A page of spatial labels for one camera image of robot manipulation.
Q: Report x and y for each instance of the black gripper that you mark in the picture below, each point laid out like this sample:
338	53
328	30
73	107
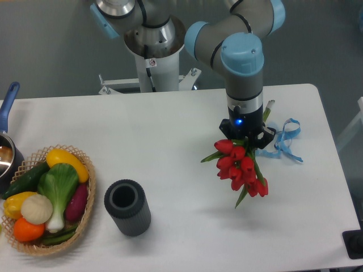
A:
240	125

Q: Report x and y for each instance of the red tulip bouquet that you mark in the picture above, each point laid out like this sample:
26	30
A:
236	161

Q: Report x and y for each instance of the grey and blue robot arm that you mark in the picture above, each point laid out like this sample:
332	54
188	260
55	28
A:
232	48

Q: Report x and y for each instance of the light blue ribbon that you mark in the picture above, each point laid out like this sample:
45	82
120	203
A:
290	130

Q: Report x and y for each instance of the dark grey ribbed vase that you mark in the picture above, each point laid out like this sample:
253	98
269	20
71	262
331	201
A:
125	201

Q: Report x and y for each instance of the black device at table edge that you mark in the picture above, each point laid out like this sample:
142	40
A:
353	243

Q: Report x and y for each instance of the purple sweet potato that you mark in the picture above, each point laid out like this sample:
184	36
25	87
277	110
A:
76	206

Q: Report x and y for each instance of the green bok choy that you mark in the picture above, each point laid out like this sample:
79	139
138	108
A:
58	185

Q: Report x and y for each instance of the green bean pods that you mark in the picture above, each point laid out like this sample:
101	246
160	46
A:
59	237

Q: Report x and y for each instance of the green cucumber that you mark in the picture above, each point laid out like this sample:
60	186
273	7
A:
27	182

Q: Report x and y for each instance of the woven wicker basket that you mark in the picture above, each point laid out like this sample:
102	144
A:
36	248

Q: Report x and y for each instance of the orange fruit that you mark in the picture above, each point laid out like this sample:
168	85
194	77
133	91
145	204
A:
25	231

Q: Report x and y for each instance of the yellow bell pepper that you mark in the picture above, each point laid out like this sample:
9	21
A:
12	205

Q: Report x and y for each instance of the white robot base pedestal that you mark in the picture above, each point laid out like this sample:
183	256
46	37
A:
156	53

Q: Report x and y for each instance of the blue handled saucepan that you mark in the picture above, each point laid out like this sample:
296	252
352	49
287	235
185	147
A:
11	157

